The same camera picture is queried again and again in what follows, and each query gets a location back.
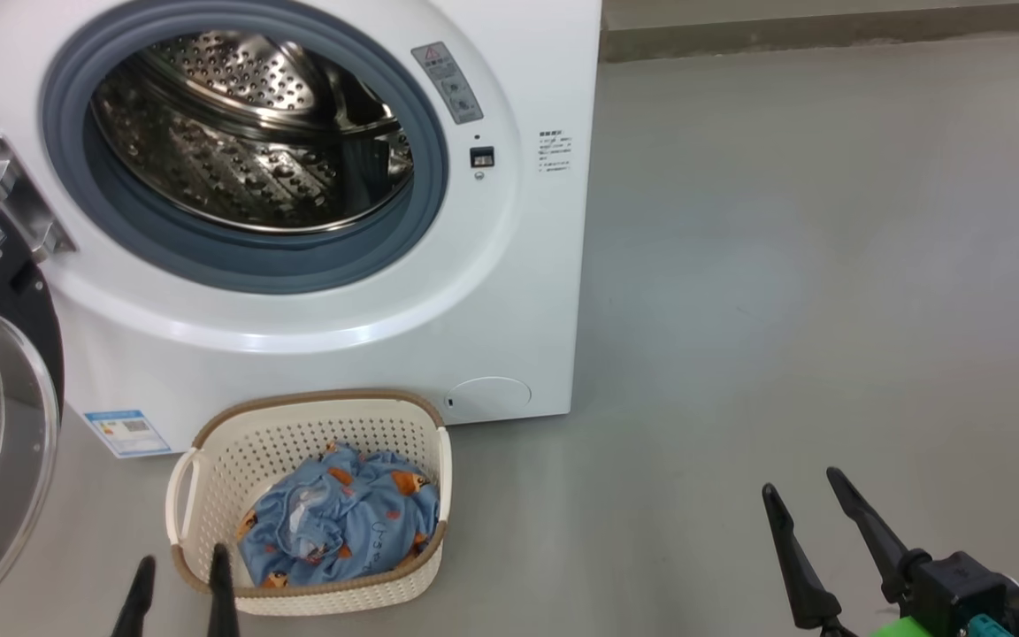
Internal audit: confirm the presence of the grey rubber door gasket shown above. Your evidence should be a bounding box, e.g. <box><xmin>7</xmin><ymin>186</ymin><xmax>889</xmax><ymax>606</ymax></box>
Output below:
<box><xmin>39</xmin><ymin>0</ymin><xmax>450</xmax><ymax>295</ymax></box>

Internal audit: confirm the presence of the grey warning sticker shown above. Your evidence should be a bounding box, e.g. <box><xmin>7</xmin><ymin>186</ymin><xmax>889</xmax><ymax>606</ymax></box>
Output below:
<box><xmin>410</xmin><ymin>41</ymin><xmax>485</xmax><ymax>126</ymax></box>

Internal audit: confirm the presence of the white front-load washing machine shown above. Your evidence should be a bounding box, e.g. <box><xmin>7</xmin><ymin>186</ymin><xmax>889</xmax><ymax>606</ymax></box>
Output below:
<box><xmin>0</xmin><ymin>0</ymin><xmax>603</xmax><ymax>459</ymax></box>

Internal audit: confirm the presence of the cream perforated laundry basket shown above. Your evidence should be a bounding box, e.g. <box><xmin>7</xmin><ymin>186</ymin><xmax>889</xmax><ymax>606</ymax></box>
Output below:
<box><xmin>165</xmin><ymin>389</ymin><xmax>453</xmax><ymax>618</ymax></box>

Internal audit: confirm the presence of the metal door hinge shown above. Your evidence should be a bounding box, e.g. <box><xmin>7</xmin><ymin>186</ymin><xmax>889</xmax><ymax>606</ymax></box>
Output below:
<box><xmin>0</xmin><ymin>133</ymin><xmax>77</xmax><ymax>264</ymax></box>

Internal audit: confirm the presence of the round white filter cover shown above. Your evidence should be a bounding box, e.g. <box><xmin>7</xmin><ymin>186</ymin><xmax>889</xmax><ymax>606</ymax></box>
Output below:
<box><xmin>444</xmin><ymin>377</ymin><xmax>532</xmax><ymax>423</ymax></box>

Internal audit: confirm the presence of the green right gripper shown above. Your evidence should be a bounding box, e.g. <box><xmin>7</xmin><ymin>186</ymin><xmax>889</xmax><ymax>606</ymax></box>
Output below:
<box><xmin>762</xmin><ymin>467</ymin><xmax>970</xmax><ymax>637</ymax></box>

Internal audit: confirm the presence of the blue energy label sticker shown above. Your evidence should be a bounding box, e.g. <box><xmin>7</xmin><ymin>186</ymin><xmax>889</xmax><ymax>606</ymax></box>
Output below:
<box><xmin>83</xmin><ymin>409</ymin><xmax>172</xmax><ymax>459</ymax></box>

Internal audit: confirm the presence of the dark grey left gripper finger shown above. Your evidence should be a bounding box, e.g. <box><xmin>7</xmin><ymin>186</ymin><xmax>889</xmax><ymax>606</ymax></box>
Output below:
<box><xmin>207</xmin><ymin>543</ymin><xmax>241</xmax><ymax>637</ymax></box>
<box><xmin>111</xmin><ymin>556</ymin><xmax>157</xmax><ymax>637</ymax></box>

